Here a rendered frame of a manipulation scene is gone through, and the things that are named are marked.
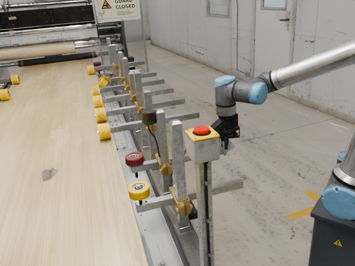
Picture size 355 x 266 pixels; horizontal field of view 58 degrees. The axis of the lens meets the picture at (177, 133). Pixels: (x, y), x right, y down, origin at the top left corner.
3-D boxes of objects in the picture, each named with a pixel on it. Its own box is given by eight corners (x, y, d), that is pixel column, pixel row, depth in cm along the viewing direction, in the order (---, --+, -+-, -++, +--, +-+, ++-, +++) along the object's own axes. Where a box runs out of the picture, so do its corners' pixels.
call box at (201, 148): (210, 150, 89) (209, 124, 86) (220, 162, 83) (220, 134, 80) (186, 155, 87) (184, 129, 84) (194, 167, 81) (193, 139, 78)
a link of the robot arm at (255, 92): (270, 78, 134) (243, 76, 141) (259, 86, 126) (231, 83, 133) (270, 100, 138) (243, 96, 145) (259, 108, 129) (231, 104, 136)
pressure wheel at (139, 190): (138, 202, 127) (134, 178, 123) (156, 207, 124) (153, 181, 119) (127, 215, 121) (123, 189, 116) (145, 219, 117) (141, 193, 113)
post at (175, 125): (186, 228, 129) (178, 117, 109) (189, 234, 126) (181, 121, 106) (178, 230, 128) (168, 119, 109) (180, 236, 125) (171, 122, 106)
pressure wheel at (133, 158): (143, 171, 149) (141, 149, 145) (147, 179, 142) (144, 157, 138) (127, 174, 148) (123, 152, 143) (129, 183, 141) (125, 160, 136)
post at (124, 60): (135, 121, 239) (126, 56, 220) (136, 123, 236) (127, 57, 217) (130, 122, 239) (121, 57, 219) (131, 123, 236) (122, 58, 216)
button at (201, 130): (206, 130, 84) (206, 124, 84) (212, 135, 81) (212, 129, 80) (192, 132, 83) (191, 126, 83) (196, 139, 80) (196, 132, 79)
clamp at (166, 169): (165, 161, 152) (165, 151, 150) (173, 174, 140) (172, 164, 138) (153, 163, 151) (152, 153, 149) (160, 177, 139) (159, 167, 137)
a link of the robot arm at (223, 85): (231, 81, 132) (209, 78, 138) (231, 109, 137) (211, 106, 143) (241, 75, 139) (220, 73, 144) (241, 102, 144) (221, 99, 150)
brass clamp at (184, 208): (183, 194, 131) (181, 183, 129) (193, 214, 119) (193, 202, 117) (168, 197, 130) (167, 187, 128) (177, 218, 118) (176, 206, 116)
